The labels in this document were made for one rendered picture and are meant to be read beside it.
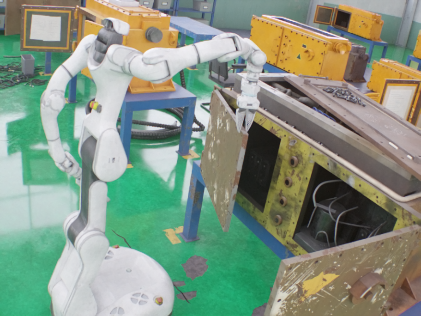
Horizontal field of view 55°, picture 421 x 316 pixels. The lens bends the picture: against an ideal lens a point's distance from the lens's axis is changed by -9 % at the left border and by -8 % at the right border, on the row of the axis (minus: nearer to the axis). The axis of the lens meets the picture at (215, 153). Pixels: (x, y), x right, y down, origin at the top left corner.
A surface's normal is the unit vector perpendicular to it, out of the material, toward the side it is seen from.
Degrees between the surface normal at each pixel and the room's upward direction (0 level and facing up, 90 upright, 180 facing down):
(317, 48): 90
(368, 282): 19
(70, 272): 62
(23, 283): 0
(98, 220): 90
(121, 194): 0
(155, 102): 90
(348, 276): 90
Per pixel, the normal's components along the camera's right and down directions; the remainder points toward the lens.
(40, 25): 0.26, 0.45
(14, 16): 0.85, 0.34
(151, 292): 0.15, -0.89
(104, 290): -0.04, -0.83
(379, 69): -0.81, 0.13
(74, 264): -0.62, -0.28
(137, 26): 0.55, 0.44
